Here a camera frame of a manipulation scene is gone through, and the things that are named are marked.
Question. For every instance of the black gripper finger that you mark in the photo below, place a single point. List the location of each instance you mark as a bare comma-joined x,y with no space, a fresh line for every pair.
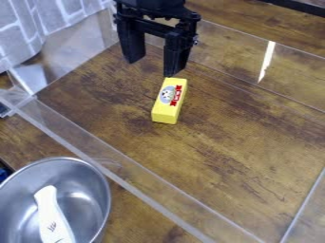
131,39
175,53

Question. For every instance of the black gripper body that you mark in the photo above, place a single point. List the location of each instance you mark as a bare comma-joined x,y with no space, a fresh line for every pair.
161,17

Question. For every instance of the yellow butter block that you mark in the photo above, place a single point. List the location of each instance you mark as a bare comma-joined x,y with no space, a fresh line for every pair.
169,102

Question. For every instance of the grey white brick-pattern cloth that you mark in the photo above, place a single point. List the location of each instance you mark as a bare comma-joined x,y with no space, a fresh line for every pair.
30,20

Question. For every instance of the silver metal bowl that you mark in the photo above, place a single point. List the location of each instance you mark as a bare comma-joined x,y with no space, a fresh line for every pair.
83,197

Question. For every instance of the clear acrylic enclosure wall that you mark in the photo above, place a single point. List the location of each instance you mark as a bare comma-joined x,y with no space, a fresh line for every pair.
234,174

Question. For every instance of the white plastic utensil handle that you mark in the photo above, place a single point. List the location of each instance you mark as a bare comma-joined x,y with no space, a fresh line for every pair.
54,227

